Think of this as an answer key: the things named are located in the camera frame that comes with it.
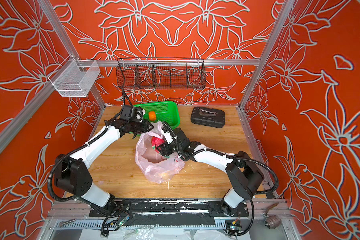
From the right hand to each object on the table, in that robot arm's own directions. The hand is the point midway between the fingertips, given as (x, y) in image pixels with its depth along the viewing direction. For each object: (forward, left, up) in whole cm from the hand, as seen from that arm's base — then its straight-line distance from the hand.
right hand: (159, 145), depth 82 cm
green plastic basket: (+36, -1, -11) cm, 38 cm away
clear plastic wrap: (-39, +7, -13) cm, 41 cm away
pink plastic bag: (-16, -2, +7) cm, 18 cm away
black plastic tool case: (+26, -33, -7) cm, 42 cm away
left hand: (+10, +4, +6) cm, 12 cm away
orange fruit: (+29, +8, -7) cm, 31 cm away
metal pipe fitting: (-35, -53, -10) cm, 64 cm away
